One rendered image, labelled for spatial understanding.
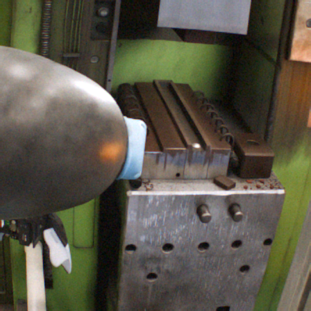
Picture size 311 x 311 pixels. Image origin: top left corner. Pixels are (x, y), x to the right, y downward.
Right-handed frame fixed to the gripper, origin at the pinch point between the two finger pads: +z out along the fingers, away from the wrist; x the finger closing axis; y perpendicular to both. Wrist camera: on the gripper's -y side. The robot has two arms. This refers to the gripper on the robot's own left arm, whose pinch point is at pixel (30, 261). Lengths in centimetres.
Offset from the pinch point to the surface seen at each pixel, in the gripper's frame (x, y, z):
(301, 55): 45, -67, -27
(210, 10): 22, -45, -38
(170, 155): 17.3, -43.4, -3.6
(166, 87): 10, -82, -5
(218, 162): 28, -47, -2
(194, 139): 21, -51, -5
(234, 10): 27, -47, -39
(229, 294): 38, -45, 34
